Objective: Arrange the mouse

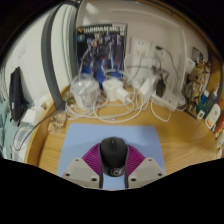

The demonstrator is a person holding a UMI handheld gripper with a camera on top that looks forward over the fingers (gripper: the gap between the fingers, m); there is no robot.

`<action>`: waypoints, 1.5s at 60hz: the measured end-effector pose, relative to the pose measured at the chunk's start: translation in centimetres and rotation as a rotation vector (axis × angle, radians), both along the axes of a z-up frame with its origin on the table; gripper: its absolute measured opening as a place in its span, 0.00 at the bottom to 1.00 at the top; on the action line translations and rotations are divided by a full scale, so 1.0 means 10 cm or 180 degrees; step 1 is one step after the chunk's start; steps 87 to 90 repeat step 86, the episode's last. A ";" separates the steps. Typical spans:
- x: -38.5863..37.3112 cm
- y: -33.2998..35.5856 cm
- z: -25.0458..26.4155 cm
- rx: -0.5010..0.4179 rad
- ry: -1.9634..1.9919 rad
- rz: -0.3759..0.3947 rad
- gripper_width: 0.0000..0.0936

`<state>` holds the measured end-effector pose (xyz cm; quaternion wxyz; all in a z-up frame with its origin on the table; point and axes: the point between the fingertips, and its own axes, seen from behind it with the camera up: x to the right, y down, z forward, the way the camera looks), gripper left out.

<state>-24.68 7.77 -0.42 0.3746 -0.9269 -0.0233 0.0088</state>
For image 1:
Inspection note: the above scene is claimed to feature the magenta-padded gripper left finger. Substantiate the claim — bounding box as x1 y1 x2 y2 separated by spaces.
60 142 104 190

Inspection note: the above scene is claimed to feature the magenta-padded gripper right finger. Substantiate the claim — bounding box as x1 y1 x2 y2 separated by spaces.
123 143 166 189

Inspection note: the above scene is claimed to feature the black computer mouse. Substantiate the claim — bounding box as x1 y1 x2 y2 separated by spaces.
99 136 129 178

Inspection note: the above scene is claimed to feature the light blue mouse pad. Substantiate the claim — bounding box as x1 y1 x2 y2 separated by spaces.
56 123 167 191

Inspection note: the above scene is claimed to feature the small clear plastic bag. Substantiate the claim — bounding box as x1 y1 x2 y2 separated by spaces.
47 111 68 135

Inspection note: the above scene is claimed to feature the small white plug adapter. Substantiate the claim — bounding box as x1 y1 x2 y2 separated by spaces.
116 87 132 106

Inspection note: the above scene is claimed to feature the clear plastic dome container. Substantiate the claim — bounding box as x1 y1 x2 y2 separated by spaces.
69 73 101 109

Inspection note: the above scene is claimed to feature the black power adapter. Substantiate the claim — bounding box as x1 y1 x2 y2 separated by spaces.
155 78 166 98

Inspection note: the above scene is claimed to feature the teal cloth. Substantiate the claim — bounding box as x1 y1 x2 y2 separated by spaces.
0 99 14 158

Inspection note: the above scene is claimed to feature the white cube charger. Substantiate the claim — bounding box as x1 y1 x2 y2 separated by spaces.
101 77 124 102

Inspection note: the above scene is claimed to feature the blue tube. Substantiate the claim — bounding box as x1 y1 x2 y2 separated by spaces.
196 89 210 114

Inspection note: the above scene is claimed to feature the tan brick-built tree figure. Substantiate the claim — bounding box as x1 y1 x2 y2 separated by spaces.
184 61 209 114

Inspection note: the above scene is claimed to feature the black bag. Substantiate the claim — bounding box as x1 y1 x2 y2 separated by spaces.
8 66 28 122

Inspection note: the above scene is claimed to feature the white desk lamp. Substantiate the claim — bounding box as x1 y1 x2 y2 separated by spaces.
171 29 188 108

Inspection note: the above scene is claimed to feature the robot model kit box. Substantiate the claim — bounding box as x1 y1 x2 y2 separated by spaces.
75 22 128 88

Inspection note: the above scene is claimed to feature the colourful printed box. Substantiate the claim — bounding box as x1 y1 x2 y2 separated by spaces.
191 46 213 88

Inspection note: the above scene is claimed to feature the white cable bundle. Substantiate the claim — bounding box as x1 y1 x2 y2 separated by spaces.
64 53 188 124

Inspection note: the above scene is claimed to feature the dark grey metal desk frame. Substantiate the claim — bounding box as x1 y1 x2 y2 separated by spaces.
40 1 81 112

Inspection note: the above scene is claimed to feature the white wall-mounted box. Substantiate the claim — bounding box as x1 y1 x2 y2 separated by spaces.
184 56 197 75

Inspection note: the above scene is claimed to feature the white wall socket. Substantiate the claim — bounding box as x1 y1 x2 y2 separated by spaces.
129 37 153 56
153 44 167 62

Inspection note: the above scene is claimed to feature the green plug with cable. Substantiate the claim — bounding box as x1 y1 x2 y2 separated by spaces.
154 45 181 81

